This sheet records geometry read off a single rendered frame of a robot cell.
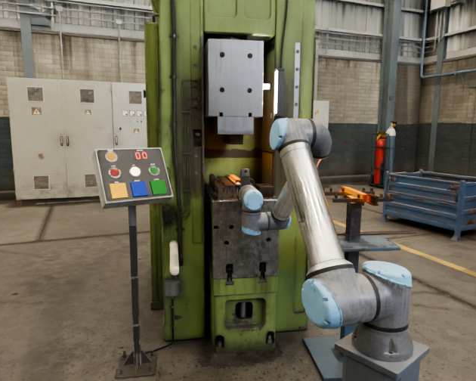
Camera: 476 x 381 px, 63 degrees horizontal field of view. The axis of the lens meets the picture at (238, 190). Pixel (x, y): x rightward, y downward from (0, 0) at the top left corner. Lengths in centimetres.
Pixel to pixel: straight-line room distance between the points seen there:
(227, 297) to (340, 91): 803
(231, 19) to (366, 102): 816
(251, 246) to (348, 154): 797
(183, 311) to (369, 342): 141
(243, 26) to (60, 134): 535
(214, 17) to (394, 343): 183
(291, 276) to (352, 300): 136
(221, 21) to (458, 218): 389
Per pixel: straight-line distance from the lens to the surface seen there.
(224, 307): 232
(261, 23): 240
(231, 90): 216
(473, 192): 550
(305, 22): 248
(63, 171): 734
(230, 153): 264
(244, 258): 222
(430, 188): 553
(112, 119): 734
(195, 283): 245
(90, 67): 803
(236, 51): 219
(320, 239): 126
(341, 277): 122
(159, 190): 198
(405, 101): 1113
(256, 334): 243
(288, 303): 262
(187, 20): 234
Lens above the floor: 130
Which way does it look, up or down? 9 degrees down
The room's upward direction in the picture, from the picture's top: straight up
